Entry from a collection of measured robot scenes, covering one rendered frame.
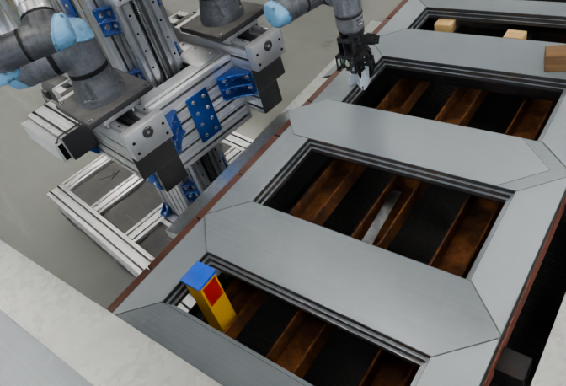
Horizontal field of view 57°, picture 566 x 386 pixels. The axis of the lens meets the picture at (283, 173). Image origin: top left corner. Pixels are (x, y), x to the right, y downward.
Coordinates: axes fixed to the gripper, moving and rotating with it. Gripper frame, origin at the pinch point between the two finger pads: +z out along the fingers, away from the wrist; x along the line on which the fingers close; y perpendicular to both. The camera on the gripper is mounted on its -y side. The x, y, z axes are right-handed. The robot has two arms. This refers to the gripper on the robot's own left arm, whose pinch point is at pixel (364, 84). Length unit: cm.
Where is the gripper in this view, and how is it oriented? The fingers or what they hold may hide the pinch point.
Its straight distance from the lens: 162.6
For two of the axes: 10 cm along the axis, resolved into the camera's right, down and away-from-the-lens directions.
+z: 2.3, 7.3, 6.4
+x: 7.9, 2.5, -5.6
